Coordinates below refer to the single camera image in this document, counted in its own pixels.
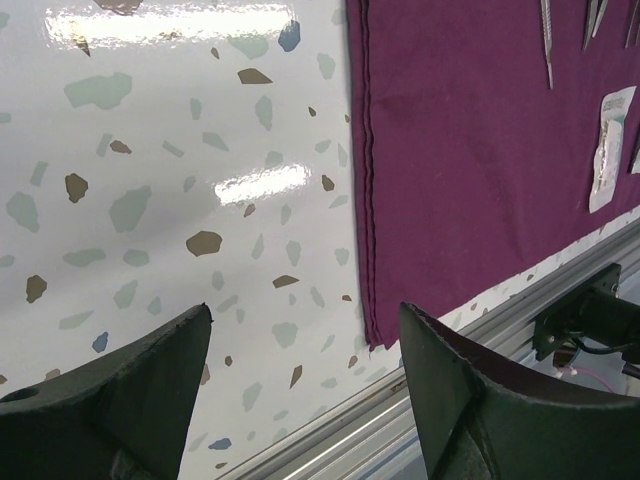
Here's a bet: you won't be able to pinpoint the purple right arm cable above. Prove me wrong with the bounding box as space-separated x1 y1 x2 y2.
554 367 619 397

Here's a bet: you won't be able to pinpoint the small green-white packet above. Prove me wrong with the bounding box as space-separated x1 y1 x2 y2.
629 132 640 174

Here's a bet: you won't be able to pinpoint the silver forceps scissors left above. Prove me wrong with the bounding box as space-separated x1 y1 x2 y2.
582 0 608 52

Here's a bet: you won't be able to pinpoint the silver forceps scissors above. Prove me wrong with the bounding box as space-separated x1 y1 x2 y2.
582 0 608 52
624 0 640 48

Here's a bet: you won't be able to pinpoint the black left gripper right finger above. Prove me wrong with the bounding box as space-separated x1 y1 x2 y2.
399 303 639 479

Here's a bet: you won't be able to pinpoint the large white suture packet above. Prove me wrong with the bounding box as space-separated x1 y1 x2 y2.
588 86 636 213

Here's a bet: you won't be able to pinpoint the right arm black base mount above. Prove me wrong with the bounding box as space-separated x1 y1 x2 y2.
532 263 639 364

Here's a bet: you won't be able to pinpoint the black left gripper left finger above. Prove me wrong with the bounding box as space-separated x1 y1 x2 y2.
1 304 212 479

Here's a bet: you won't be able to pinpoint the silver forceps scissors right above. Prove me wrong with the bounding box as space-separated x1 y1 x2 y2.
624 0 640 48

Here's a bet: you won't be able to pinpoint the purple surgical drape cloth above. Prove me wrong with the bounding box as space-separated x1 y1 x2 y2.
346 1 639 347

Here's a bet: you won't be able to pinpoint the aluminium table edge rail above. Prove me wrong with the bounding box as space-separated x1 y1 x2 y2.
224 221 639 479

